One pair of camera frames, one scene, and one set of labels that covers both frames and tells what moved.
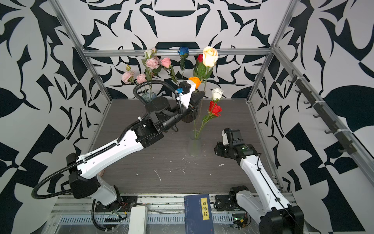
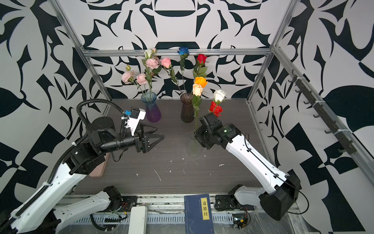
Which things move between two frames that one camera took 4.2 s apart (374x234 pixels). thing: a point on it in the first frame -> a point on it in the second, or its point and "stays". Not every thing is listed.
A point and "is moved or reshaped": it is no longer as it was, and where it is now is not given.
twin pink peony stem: [128, 78] stays
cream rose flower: [210, 56] is moved or reshaped
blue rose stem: [183, 51] stays
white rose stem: [148, 53] stays
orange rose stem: [196, 80] is moved or reshaped
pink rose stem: [166, 62] stays
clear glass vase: [195, 143] stays
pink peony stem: [152, 67] stays
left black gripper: [188, 112] -> [142, 146]
